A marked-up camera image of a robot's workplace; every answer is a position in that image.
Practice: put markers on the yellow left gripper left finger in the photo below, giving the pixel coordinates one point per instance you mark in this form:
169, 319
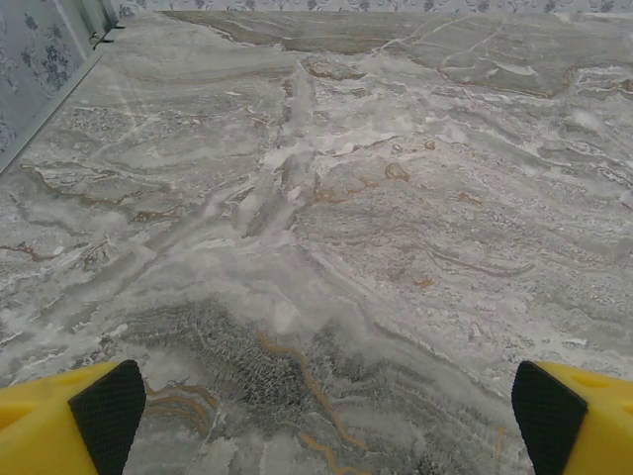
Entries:
39, 430

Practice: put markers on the aluminium frame post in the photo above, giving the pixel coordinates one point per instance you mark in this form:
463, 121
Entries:
99, 20

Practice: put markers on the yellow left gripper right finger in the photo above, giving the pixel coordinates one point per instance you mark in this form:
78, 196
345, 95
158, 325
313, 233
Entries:
603, 435

